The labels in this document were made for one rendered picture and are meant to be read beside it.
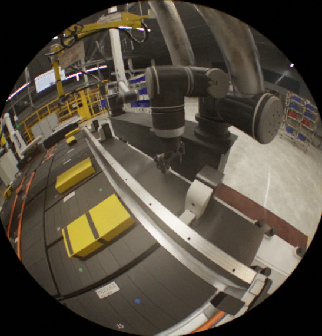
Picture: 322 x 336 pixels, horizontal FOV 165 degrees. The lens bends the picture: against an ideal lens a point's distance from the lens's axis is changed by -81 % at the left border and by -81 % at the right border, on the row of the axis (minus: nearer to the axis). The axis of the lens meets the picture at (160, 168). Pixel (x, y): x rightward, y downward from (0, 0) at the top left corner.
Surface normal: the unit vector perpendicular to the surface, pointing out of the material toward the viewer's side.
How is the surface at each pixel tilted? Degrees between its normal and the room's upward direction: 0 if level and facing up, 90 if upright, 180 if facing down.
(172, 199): 0
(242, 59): 107
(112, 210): 0
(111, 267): 0
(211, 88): 93
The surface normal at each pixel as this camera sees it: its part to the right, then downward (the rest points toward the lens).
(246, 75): -0.58, 0.75
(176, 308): -0.11, -0.75
